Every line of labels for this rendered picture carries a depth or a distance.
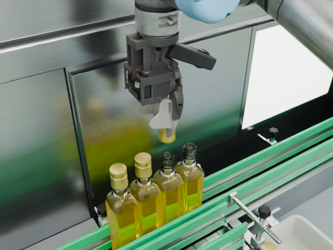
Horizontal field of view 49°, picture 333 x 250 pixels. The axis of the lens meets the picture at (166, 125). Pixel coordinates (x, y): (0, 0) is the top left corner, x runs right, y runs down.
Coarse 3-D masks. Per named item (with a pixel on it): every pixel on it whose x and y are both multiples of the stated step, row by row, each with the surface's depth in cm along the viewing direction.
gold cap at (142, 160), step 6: (138, 156) 76; (144, 156) 76; (150, 156) 76; (138, 162) 74; (144, 162) 74; (150, 162) 75; (138, 168) 75; (144, 168) 75; (150, 168) 76; (138, 174) 76; (144, 174) 76; (150, 174) 77
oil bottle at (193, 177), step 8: (176, 168) 85; (184, 168) 83; (192, 168) 83; (200, 168) 84; (184, 176) 83; (192, 176) 83; (200, 176) 84; (184, 184) 83; (192, 184) 84; (200, 184) 86; (184, 192) 85; (192, 192) 86; (200, 192) 88; (184, 200) 87; (192, 200) 88; (200, 200) 90; (184, 208) 88; (192, 208) 90
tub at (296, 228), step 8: (296, 216) 104; (280, 224) 101; (288, 224) 103; (296, 224) 105; (304, 224) 103; (312, 224) 101; (264, 232) 99; (280, 232) 102; (288, 232) 105; (296, 232) 106; (304, 232) 103; (312, 232) 101; (320, 232) 99; (272, 240) 102; (288, 240) 106; (296, 240) 106; (304, 240) 104; (312, 240) 102; (320, 240) 99; (328, 240) 97; (264, 248) 95; (280, 248) 103; (288, 248) 103; (296, 248) 103; (304, 248) 103; (312, 248) 102; (320, 248) 100; (328, 248) 98
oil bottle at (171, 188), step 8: (160, 176) 81; (176, 176) 81; (160, 184) 81; (168, 184) 80; (176, 184) 81; (168, 192) 81; (176, 192) 83; (168, 200) 82; (176, 200) 84; (168, 208) 84; (176, 208) 86; (168, 216) 86; (176, 216) 88
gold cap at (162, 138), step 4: (164, 128) 73; (160, 132) 74; (164, 132) 73; (160, 136) 75; (164, 136) 74; (172, 136) 74; (160, 140) 75; (164, 140) 74; (168, 140) 74; (172, 140) 75
